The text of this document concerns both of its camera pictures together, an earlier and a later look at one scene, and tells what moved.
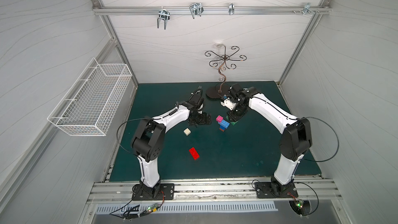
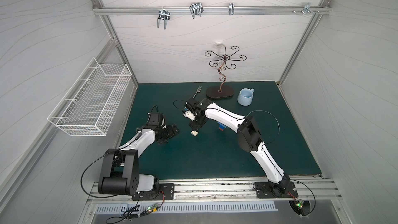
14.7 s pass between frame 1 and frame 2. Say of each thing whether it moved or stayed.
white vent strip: stayed
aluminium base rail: stayed
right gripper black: moved
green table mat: stayed
